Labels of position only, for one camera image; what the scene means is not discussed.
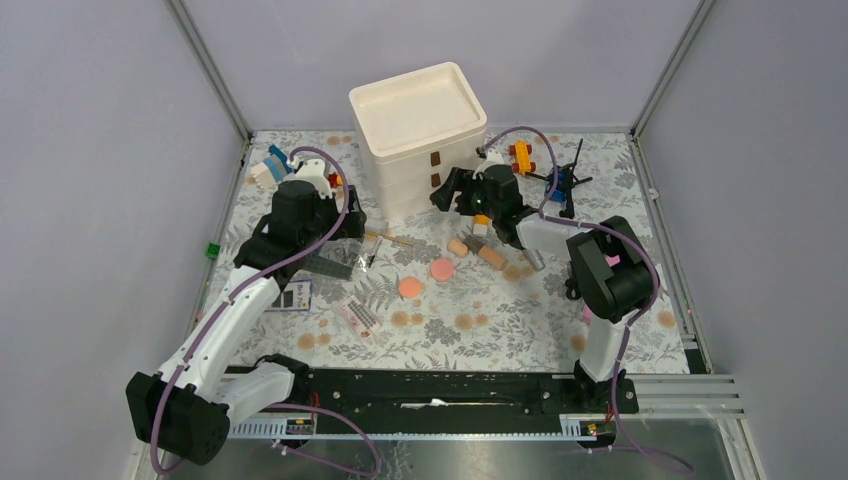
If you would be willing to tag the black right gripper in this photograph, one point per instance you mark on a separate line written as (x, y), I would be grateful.
(443, 197)

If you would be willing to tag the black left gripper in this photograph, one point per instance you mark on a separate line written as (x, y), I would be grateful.
(352, 225)

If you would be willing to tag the white drawer organizer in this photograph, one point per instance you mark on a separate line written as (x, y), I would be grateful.
(412, 129)

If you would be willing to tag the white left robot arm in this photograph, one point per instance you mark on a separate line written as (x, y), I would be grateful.
(185, 408)

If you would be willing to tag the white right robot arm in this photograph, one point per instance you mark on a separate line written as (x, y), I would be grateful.
(609, 269)

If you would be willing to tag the beige makeup sponge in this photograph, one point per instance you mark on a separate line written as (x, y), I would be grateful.
(457, 247)

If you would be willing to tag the gold thin makeup pencil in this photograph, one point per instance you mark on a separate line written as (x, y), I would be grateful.
(390, 238)

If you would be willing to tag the pink round makeup puff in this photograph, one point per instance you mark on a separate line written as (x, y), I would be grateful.
(442, 269)

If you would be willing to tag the orange round makeup puff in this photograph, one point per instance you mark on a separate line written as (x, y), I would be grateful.
(409, 287)

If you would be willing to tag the orange white cream tube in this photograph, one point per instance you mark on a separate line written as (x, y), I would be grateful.
(480, 226)

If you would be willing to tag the red green white brick toy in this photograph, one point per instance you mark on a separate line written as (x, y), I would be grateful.
(335, 180)

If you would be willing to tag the dark grey brick baseplate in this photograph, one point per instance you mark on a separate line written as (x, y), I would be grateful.
(316, 264)

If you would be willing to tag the blue white stacked bricks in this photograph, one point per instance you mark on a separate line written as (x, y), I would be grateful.
(272, 170)

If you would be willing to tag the clear bag with tweezers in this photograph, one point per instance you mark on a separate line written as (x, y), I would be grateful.
(351, 252)

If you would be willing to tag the beige foundation bottle grey cap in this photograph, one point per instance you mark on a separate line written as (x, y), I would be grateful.
(479, 248)

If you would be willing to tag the yellow red toy brick car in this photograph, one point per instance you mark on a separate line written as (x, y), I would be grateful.
(521, 151)

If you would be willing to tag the clear bottle black cap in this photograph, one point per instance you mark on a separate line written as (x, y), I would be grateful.
(376, 226)

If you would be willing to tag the clear black mascara tube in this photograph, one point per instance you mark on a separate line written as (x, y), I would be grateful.
(374, 252)

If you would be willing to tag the green small cube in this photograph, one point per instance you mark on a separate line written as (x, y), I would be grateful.
(212, 251)

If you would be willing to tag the silver toy microphone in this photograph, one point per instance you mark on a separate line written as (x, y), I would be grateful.
(534, 258)

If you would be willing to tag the blue toy brick car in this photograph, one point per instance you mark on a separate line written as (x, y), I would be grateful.
(560, 182)

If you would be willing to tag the false eyelash box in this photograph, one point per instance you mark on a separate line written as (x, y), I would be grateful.
(363, 323)

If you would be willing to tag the pink plastic scoop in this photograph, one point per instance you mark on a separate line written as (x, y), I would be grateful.
(587, 313)

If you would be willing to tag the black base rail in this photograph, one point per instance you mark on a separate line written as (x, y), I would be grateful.
(422, 402)

